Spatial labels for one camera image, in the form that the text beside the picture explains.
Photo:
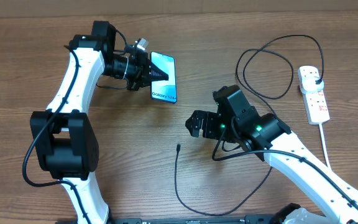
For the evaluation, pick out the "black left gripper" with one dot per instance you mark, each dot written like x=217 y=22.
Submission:
x=144 y=68

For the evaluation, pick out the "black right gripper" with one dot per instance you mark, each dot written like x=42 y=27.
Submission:
x=209 y=118

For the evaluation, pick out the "Galaxy S24 smartphone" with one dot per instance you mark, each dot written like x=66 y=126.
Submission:
x=164 y=85

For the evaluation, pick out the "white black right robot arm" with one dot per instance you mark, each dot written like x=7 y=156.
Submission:
x=272 y=141

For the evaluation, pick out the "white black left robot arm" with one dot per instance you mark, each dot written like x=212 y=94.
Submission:
x=64 y=150

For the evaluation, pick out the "white charger adapter plug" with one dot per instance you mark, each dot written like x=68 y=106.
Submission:
x=311 y=84

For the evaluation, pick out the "white power strip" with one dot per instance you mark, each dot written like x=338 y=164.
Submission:
x=315 y=103

